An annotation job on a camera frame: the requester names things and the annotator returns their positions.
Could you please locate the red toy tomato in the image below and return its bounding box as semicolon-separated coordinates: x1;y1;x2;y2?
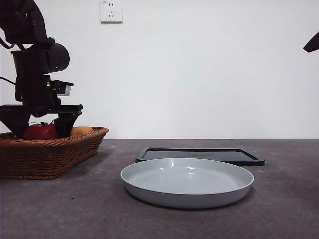
23;120;60;140

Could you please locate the orange-yellow round toy food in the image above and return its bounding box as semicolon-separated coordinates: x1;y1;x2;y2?
70;126;95;137

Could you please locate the brown wicker basket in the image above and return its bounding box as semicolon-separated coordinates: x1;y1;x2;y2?
0;126;110;180

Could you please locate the black rectangular tray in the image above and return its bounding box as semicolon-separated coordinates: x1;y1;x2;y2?
136;147;265;167

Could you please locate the grey round plate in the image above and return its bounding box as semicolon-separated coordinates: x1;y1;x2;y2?
120;157;255;209

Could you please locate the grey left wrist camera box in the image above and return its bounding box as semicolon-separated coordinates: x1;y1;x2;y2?
49;80;74;97

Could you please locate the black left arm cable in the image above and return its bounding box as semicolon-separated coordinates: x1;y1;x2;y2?
0;34;25;87

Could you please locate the white wall socket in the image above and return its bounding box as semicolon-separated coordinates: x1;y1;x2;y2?
100;0;123;24

